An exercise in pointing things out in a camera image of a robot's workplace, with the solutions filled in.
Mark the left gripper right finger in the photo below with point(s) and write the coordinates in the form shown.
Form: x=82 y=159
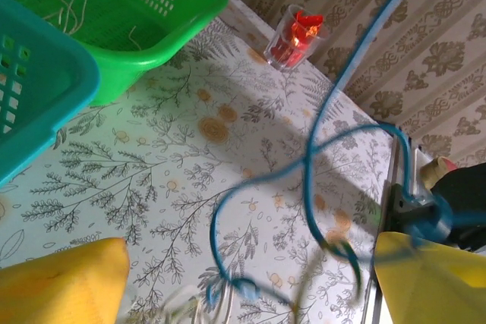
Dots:
x=436 y=286

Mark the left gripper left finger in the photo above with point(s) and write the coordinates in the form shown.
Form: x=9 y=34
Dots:
x=57 y=286

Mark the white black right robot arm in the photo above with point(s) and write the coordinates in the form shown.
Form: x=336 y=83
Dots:
x=467 y=195

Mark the round red gold tin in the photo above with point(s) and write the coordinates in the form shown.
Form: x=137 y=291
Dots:
x=433 y=174

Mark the floral table cover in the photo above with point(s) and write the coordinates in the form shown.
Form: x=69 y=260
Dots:
x=190 y=187

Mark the teal plastic basket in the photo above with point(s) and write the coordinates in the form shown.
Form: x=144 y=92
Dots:
x=45 y=85

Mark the green plastic basket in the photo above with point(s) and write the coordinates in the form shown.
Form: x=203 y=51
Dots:
x=152 y=28

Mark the clear cup with red contents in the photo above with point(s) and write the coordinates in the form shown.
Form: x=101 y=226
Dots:
x=296 y=39

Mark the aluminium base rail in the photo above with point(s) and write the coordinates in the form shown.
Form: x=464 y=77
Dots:
x=387 y=157

